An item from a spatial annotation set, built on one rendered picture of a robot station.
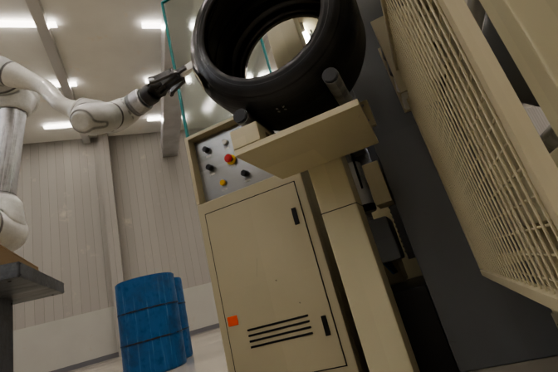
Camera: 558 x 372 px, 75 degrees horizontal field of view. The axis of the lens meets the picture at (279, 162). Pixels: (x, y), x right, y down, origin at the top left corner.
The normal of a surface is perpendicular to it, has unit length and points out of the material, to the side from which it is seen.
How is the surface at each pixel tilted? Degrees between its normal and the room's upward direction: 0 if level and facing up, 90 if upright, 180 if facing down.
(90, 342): 90
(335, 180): 90
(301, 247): 90
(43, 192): 90
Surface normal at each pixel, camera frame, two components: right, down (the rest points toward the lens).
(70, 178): 0.29, -0.40
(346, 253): -0.38, -0.22
